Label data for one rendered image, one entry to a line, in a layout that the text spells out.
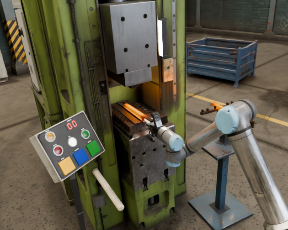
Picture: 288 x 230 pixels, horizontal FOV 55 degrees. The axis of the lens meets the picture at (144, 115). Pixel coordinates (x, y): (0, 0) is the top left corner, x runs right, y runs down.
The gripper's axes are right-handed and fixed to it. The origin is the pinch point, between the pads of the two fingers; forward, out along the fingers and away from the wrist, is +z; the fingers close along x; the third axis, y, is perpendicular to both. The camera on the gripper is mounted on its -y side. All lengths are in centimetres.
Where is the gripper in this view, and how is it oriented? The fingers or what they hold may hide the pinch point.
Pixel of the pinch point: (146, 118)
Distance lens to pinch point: 192.0
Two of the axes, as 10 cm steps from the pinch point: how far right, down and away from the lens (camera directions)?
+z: -4.9, -3.6, 7.9
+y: 0.6, 8.9, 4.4
